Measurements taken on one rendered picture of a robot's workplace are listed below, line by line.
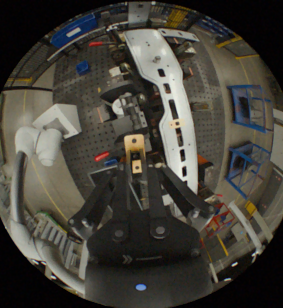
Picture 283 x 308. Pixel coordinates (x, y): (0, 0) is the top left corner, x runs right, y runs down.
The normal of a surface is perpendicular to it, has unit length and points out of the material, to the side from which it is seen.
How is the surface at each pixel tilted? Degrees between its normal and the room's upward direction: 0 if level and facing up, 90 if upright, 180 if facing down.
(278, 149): 90
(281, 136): 90
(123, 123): 0
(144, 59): 0
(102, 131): 0
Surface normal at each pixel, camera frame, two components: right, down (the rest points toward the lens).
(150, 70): 0.07, 0.36
